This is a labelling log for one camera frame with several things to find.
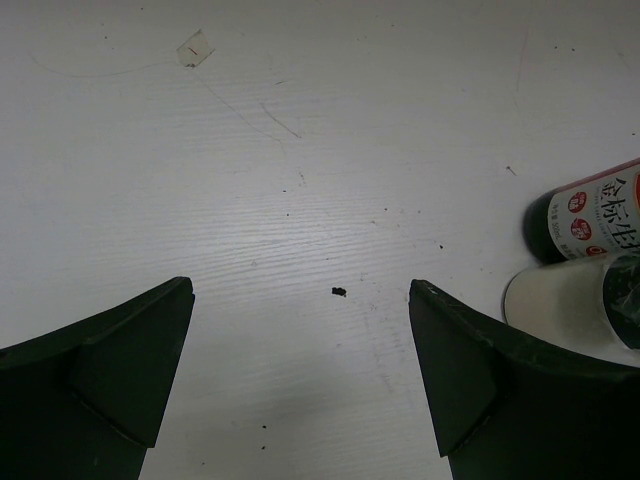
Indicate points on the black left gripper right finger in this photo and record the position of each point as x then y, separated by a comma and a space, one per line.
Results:
507, 405

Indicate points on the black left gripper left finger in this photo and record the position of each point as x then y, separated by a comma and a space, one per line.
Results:
87, 401

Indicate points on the white powder jar black lid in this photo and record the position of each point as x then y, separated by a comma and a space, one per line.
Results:
589, 306

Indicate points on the tall soy sauce bottle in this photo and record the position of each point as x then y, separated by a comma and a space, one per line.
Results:
590, 217

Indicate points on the clear tape piece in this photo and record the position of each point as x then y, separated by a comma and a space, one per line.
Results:
195, 50

